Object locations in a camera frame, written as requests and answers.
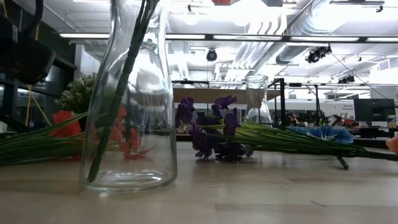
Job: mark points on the black aluminium table frame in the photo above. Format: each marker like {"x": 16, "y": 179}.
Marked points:
{"x": 370, "y": 142}

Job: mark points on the black background rig frame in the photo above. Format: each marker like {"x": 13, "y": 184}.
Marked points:
{"x": 316, "y": 102}

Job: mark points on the blue artificial flower bunch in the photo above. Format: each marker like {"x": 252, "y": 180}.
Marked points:
{"x": 342, "y": 135}

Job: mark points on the clear glass vase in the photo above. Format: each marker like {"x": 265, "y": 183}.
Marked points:
{"x": 140, "y": 180}
{"x": 257, "y": 93}

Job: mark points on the black diagonal frame strut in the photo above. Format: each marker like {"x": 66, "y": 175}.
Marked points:
{"x": 11, "y": 124}

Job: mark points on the silver ventilation duct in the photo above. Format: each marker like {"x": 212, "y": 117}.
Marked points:
{"x": 298, "y": 25}

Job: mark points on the artificial tulip with green leaves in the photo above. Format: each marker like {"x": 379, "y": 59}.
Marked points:
{"x": 393, "y": 144}

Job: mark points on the wooden shelf with black frame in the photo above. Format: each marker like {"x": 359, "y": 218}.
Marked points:
{"x": 214, "y": 96}

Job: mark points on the distant flowers on table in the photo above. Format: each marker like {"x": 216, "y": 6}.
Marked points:
{"x": 311, "y": 119}

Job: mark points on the purple artificial flower bunch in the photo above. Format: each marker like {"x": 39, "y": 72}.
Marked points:
{"x": 230, "y": 124}

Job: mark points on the potted green plant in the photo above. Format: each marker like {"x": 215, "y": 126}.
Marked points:
{"x": 77, "y": 93}

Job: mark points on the black ceiling spotlight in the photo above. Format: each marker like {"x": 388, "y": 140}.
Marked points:
{"x": 211, "y": 55}

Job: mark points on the dark computer monitor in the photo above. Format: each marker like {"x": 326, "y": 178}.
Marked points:
{"x": 373, "y": 109}

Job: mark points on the black ceiling track spotlights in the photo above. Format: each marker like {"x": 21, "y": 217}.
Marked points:
{"x": 318, "y": 54}

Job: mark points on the long ceiling light rail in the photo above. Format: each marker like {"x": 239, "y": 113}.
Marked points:
{"x": 87, "y": 35}

